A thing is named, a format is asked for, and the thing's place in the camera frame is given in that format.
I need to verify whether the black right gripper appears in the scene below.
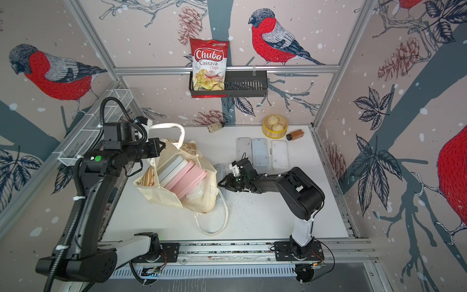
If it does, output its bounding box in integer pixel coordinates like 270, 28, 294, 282
217, 174, 249, 192

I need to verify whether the white pencil case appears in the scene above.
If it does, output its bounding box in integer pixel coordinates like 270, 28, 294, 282
271, 140, 289, 170
236, 137, 252, 162

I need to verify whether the cream canvas tote bag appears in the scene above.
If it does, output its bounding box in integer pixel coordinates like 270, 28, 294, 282
133, 123, 229, 236

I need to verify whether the light blue pencil case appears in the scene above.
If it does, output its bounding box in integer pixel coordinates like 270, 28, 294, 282
252, 138, 269, 169

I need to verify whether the grey pencil case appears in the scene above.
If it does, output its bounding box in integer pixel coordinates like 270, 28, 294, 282
214, 164, 227, 199

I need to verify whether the pink pencil case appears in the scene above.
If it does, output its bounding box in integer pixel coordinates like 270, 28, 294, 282
171, 165, 207, 199
164, 161, 195, 191

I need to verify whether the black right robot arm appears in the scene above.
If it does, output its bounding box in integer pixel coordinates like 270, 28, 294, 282
218, 158, 325, 262

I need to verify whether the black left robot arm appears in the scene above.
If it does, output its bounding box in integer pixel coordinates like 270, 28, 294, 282
35, 97, 165, 292

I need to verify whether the red Chuba cassava chips bag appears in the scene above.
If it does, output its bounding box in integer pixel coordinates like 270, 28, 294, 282
190, 38, 229, 98

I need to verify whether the small glass jar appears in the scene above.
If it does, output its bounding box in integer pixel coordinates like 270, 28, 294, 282
207, 122, 224, 133

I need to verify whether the beige bun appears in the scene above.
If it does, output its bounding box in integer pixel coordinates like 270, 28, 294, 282
266, 115, 280, 126
272, 124, 285, 132

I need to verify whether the small brown bottle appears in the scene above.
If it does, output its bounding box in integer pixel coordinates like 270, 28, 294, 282
286, 129, 304, 141

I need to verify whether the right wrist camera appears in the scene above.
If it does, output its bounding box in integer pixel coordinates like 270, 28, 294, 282
229, 161, 240, 177

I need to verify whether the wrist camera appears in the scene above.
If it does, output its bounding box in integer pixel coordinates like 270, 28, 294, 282
229, 161, 240, 177
135, 116, 153, 128

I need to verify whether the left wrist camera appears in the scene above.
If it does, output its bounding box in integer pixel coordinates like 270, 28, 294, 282
135, 116, 153, 128

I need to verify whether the white wire mesh tray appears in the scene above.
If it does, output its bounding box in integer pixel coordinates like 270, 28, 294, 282
55, 88, 133, 166

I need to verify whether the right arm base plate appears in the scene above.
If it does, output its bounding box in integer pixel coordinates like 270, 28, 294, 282
270, 239, 324, 262

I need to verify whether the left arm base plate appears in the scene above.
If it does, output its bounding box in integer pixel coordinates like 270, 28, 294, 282
131, 242, 180, 264

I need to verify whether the black wire wall basket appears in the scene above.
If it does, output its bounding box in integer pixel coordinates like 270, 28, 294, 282
189, 71, 268, 98

